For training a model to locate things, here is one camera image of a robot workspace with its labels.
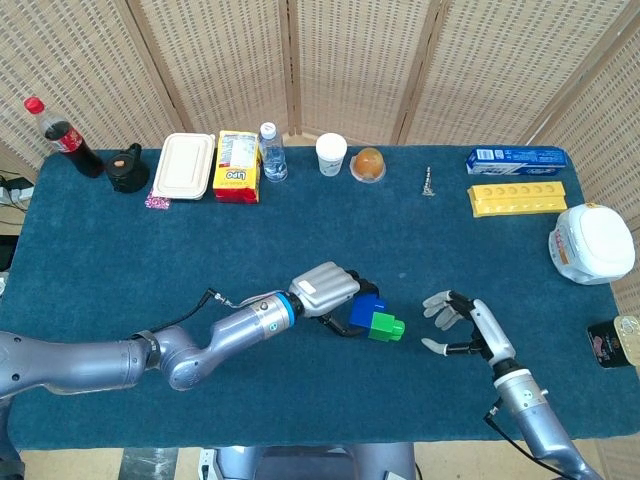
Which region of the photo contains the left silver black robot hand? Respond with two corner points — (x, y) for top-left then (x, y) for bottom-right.
(287, 261), (381, 339)

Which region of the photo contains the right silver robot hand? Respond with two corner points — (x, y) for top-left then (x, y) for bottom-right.
(421, 289), (517, 374)

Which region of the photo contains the blue building block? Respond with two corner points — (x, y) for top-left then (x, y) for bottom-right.
(348, 293), (390, 331)

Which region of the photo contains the green building block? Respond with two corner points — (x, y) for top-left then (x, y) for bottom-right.
(368, 311), (407, 343)

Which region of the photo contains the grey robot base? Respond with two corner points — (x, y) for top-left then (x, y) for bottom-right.
(199, 442), (416, 480)

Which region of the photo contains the black tin can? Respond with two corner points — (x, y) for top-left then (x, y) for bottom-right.
(586, 314), (640, 371)

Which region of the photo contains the yellow plastic tray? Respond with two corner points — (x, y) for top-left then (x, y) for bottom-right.
(467, 180), (569, 219)

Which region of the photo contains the white plastic jar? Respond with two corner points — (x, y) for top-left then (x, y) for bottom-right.
(547, 202), (636, 286)

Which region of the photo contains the blue carpet mat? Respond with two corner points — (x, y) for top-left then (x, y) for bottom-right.
(2, 144), (626, 449)

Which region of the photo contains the orange jelly cup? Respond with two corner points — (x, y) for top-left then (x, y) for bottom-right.
(349, 147), (388, 185)

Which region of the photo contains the white paper cup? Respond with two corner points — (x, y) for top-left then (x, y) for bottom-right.
(315, 132), (348, 178)

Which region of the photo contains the clear water bottle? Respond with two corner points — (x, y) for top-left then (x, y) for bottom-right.
(257, 121), (289, 184)

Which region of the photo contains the yellow red snack bag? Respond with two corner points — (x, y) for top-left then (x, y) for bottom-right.
(212, 130), (262, 204)

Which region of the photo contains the blue white toothpaste box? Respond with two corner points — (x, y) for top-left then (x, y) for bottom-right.
(465, 145), (571, 177)

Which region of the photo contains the pink patterned packet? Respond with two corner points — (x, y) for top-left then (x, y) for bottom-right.
(144, 188), (174, 211)

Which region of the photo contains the beige lunch box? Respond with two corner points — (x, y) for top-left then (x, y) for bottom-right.
(151, 132), (217, 201)

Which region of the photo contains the black lidded cup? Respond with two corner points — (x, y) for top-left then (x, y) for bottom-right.
(105, 142), (151, 194)

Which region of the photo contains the woven wooden folding screen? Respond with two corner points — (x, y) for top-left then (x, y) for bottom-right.
(0, 0), (640, 317)

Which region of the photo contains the cola bottle red cap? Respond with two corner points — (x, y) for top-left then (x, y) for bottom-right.
(23, 96), (106, 179)

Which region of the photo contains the white power strip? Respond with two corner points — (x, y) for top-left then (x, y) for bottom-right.
(0, 175), (35, 206)

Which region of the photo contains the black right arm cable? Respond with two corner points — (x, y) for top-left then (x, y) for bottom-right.
(482, 403), (576, 476)

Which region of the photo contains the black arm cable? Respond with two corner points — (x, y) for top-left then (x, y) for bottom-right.
(482, 403), (576, 476)
(132, 287), (266, 341)

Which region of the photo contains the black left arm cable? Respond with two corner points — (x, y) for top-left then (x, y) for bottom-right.
(132, 287), (266, 341)

